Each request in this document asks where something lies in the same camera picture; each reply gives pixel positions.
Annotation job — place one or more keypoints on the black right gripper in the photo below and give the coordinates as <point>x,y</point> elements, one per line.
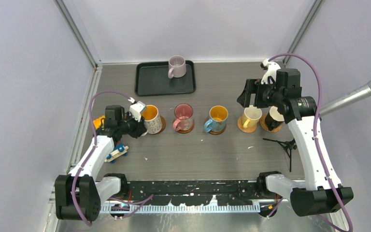
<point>254,86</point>

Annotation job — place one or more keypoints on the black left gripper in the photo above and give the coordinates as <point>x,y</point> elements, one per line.
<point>139,128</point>

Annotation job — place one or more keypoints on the yellow mug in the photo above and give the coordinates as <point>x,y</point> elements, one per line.
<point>251,116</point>

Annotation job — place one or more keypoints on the white mug orange inside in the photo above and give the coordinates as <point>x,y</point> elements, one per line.
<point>150,112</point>

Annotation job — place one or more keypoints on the black mug cream inside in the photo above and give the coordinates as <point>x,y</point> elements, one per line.
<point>274,118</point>

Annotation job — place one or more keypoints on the woven rattan coaster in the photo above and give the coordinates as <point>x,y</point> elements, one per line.
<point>264,126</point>
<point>245,130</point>

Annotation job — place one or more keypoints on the blue mug orange inside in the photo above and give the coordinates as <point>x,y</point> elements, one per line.
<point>218,113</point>

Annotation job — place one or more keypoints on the brown wooden coaster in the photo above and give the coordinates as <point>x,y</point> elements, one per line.
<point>163,125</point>
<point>187,131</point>
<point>209,126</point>

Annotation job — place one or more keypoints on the black serving tray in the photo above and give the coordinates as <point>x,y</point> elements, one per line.
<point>152,79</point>

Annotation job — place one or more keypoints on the pink patterned mug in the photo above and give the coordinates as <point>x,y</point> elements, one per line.
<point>183,117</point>

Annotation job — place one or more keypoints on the lilac mug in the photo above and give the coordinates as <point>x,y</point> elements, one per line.
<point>177,67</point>

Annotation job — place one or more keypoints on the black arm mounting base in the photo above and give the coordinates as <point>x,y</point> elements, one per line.
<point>195,192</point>

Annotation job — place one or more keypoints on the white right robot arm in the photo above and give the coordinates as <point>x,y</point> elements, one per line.
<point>322,191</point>

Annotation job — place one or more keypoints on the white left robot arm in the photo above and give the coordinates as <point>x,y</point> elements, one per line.
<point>77,194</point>

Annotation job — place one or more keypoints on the toy block house car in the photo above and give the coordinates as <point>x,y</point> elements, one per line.
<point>119,150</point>

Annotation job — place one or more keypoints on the black microphone tripod stand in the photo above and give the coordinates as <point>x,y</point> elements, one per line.
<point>287,146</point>

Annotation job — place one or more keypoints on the silver microphone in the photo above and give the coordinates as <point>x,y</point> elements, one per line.
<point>355,95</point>

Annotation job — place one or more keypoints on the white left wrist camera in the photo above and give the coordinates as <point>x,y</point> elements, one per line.
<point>136,108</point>

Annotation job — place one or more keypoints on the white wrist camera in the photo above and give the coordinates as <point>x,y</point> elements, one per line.
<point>270,69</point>
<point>136,108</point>

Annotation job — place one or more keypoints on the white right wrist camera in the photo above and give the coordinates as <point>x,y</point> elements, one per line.
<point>270,69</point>

